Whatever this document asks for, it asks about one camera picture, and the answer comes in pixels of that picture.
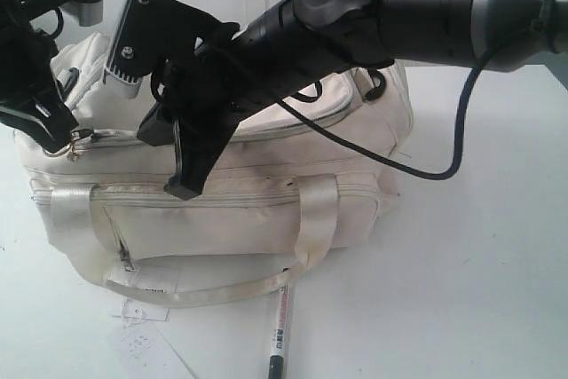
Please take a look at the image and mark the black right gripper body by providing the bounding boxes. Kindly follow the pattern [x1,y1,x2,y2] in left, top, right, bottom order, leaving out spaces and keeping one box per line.
[152,21,293,133]

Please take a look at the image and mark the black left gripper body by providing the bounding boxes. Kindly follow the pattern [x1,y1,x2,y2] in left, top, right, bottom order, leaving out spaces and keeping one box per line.
[1,0,63,117]

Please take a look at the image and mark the cream fabric duffel bag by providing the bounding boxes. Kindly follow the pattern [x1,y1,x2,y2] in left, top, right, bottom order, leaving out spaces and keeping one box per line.
[13,33,399,308]

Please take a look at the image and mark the black and white marker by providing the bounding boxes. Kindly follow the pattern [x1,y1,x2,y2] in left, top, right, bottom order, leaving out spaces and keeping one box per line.
[267,284,293,379]

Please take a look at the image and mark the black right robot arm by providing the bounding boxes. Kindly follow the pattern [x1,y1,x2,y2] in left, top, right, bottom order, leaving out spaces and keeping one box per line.
[136,0,567,200]

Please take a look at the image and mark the white paper hang tag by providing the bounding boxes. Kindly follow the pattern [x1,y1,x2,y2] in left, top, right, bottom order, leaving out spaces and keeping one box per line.
[109,298,170,321]

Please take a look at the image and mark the small white price tag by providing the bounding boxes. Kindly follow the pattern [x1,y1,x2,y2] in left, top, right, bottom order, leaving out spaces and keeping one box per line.
[106,324,168,378]

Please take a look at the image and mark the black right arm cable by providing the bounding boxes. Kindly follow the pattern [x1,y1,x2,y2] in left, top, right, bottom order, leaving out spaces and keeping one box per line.
[150,14,551,183]

